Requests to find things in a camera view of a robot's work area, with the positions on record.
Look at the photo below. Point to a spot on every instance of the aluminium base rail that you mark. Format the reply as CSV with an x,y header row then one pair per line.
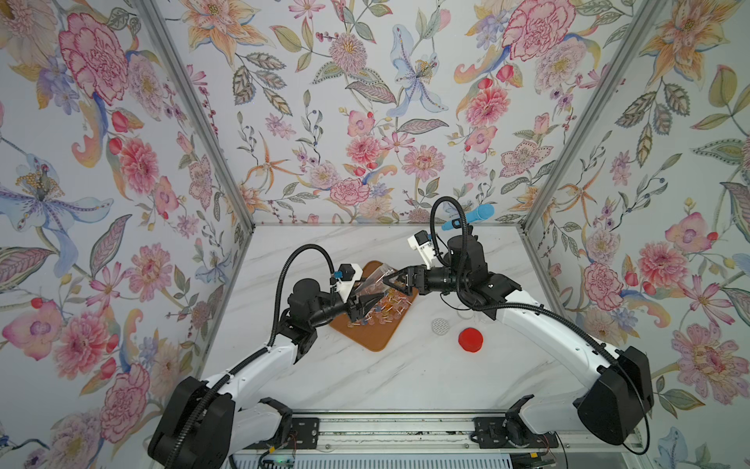
x,y
423,440

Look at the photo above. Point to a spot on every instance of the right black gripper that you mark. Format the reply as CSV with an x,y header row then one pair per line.
x,y
415,278

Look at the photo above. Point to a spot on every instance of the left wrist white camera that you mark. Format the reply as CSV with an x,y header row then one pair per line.
x,y
345,279

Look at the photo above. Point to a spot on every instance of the pile of lollipop candies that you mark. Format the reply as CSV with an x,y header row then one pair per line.
x,y
391,308

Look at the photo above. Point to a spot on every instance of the brown wooden tray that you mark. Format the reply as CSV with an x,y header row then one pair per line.
x,y
373,338

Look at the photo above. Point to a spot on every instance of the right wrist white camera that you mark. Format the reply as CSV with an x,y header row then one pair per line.
x,y
422,243

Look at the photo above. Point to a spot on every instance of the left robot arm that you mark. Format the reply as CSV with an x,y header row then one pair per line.
x,y
207,421

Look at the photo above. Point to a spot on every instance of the wrist white camera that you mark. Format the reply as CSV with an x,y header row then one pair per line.
x,y
422,243
345,279

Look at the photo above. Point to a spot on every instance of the blue microphone on stand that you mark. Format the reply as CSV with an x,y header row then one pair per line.
x,y
480,214

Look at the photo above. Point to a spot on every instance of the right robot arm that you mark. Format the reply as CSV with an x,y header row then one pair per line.
x,y
614,394

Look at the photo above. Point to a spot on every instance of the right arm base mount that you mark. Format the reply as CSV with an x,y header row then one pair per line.
x,y
507,431

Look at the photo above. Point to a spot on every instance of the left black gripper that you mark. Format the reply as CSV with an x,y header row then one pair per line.
x,y
349,300

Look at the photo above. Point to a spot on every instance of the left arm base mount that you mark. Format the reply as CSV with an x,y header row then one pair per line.
x,y
271,425

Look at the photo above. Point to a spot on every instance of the red jar lid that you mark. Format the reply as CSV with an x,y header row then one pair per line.
x,y
471,340

